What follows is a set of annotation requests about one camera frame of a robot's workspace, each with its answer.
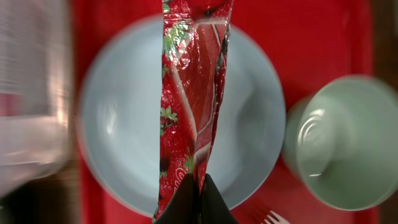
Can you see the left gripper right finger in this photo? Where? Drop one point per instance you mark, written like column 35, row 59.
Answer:
column 213, row 209

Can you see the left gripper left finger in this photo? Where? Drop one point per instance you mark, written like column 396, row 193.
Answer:
column 182, row 207

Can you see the red strawberry snack wrapper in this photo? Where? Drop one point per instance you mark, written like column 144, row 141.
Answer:
column 194, row 60

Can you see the white plastic fork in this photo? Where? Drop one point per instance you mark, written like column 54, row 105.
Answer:
column 272, row 217

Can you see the light blue plate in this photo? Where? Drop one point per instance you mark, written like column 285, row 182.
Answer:
column 119, row 118

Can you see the mint green bowl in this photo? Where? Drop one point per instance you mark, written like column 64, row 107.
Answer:
column 341, row 143

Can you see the clear plastic bin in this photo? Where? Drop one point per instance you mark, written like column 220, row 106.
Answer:
column 36, row 90

